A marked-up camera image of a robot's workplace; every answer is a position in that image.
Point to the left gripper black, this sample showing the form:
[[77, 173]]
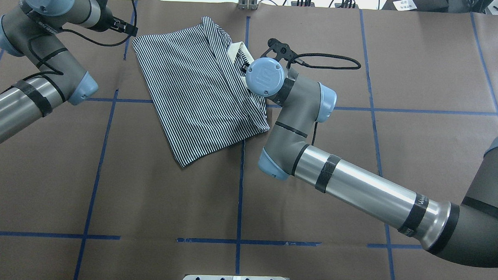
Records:
[[105, 18]]

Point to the striped polo shirt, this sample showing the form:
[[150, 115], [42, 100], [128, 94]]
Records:
[[194, 77]]

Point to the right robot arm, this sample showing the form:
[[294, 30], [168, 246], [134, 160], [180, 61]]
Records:
[[466, 234]]

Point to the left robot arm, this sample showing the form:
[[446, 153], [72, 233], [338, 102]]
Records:
[[30, 30]]

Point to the aluminium frame post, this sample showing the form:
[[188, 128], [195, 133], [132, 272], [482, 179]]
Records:
[[248, 4]]

